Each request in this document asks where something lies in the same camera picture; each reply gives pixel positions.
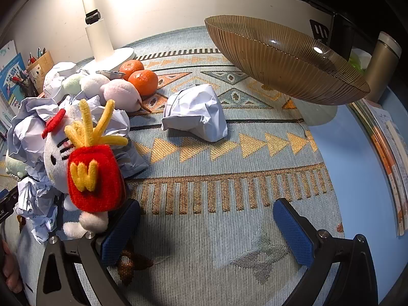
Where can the pink plush toy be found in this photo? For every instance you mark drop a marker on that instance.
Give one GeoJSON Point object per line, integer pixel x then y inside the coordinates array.
{"type": "Point", "coordinates": [119, 94]}

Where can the bundle of pens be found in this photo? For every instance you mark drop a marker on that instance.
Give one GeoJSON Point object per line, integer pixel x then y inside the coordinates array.
{"type": "Point", "coordinates": [35, 55]}

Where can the white plush toy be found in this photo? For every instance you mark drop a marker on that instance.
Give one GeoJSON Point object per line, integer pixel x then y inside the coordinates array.
{"type": "Point", "coordinates": [92, 84]}

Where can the green tissue packet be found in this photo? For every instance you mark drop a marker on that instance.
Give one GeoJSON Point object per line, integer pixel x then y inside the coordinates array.
{"type": "Point", "coordinates": [358, 59]}

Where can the black clip-on device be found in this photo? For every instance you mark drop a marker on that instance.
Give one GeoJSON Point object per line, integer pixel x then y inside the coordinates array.
{"type": "Point", "coordinates": [93, 17]}

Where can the blue printed booklet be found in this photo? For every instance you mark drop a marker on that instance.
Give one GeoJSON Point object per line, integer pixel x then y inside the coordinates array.
{"type": "Point", "coordinates": [11, 67]}

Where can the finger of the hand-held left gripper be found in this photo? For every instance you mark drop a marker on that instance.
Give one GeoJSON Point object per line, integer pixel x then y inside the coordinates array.
{"type": "Point", "coordinates": [8, 204]}

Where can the white cat plush with fries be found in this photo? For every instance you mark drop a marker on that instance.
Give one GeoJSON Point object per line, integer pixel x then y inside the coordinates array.
{"type": "Point", "coordinates": [92, 178]}

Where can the white desk lamp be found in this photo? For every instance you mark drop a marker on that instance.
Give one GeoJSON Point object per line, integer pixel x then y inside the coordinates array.
{"type": "Point", "coordinates": [98, 41]}

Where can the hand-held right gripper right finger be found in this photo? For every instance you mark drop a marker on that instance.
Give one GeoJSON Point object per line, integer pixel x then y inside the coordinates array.
{"type": "Point", "coordinates": [293, 232]}

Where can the brown ribbed glass bowl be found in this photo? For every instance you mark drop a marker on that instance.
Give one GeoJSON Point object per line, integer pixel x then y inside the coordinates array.
{"type": "Point", "coordinates": [280, 60]}

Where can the large paper ball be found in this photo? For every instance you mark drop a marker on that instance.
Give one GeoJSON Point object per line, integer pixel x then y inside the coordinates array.
{"type": "Point", "coordinates": [194, 114]}

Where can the person's left hand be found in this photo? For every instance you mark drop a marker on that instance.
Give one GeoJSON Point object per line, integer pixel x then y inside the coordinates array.
{"type": "Point", "coordinates": [11, 267]}

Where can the stack of books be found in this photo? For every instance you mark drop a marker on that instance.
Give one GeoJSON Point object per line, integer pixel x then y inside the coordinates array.
{"type": "Point", "coordinates": [382, 153]}

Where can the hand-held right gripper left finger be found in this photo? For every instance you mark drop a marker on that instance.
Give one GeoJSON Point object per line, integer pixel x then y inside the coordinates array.
{"type": "Point", "coordinates": [119, 239]}

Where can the bluish paper ball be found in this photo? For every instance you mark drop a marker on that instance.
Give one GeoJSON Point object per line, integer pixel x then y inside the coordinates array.
{"type": "Point", "coordinates": [134, 162]}

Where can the champagne metal thermos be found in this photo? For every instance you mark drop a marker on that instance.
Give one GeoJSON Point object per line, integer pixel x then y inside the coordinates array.
{"type": "Point", "coordinates": [382, 67]}

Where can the cardboard pen holder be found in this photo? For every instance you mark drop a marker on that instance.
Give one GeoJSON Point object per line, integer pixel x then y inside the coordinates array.
{"type": "Point", "coordinates": [41, 70]}

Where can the orange mandarin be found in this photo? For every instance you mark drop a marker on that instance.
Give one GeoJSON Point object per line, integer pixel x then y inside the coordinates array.
{"type": "Point", "coordinates": [130, 67]}
{"type": "Point", "coordinates": [144, 82]}

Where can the pale green plush toy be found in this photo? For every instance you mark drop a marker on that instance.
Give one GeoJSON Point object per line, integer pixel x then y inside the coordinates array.
{"type": "Point", "coordinates": [16, 165]}

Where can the grey wrapper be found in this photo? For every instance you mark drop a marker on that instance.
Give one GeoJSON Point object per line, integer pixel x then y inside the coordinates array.
{"type": "Point", "coordinates": [111, 74]}

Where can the patterned woven mat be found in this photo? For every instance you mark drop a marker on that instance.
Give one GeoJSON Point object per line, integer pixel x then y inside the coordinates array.
{"type": "Point", "coordinates": [223, 153]}

